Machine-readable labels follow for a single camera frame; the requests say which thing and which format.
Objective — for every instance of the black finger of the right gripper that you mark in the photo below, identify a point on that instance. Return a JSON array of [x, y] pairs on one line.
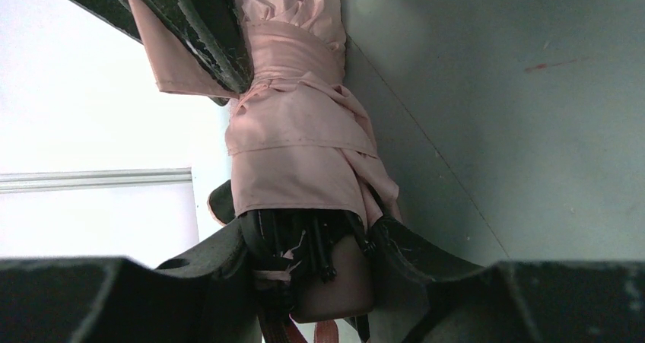
[[195, 47]]

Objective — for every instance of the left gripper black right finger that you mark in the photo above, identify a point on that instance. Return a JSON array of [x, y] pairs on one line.
[[425, 294]]

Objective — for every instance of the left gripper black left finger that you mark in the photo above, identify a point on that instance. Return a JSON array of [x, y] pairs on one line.
[[202, 295]]

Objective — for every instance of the pink black folding umbrella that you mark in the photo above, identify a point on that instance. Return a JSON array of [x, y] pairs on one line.
[[306, 183]]

